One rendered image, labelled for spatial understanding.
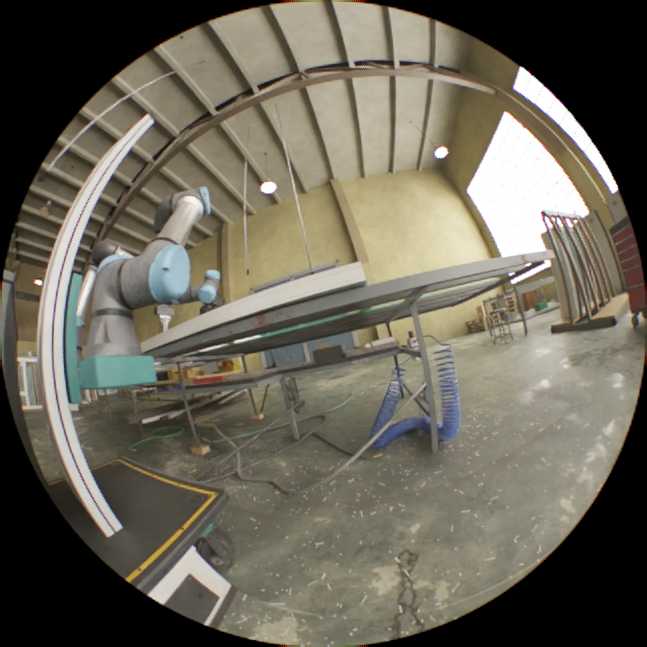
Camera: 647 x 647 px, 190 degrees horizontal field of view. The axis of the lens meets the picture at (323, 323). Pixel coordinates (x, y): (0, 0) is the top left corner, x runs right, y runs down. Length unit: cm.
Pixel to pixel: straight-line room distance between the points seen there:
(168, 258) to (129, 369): 23
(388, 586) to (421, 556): 13
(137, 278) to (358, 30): 815
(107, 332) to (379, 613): 87
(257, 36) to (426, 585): 844
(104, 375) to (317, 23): 801
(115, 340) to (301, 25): 785
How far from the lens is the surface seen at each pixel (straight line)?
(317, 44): 787
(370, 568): 74
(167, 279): 42
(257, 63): 775
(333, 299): 68
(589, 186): 670
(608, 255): 647
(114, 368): 44
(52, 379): 56
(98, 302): 51
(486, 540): 78
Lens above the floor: 67
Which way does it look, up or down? 8 degrees up
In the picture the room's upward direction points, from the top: 12 degrees counter-clockwise
